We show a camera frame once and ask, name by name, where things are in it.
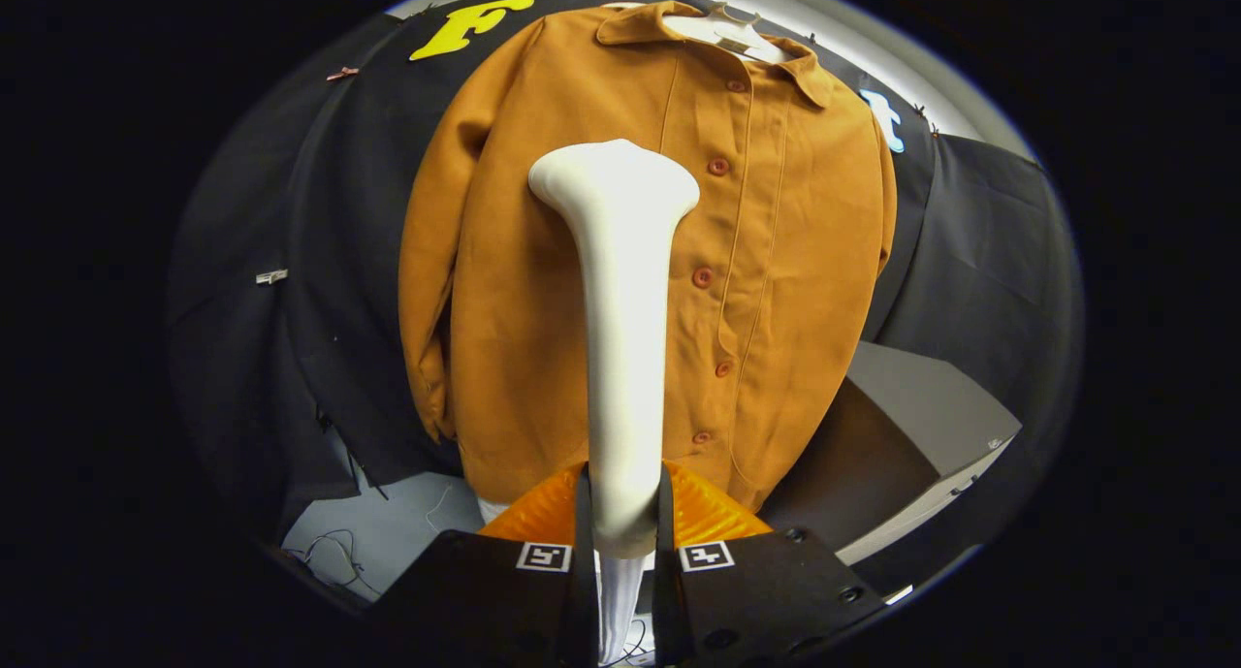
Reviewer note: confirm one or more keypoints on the grey cabinet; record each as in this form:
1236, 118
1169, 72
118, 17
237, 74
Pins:
921, 406

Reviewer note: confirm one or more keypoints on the small silver clip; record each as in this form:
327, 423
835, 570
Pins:
271, 276

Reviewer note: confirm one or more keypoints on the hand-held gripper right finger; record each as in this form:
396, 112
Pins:
766, 600

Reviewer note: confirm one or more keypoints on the black backdrop cloth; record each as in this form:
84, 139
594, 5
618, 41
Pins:
339, 261

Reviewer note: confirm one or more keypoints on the white mannequin torso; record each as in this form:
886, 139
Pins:
727, 36

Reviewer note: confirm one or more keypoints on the white garment steamer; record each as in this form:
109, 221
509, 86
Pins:
625, 309

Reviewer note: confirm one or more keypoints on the orange button-up shirt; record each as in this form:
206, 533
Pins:
795, 261

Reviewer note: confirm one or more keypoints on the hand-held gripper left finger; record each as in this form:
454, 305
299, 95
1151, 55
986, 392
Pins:
485, 605

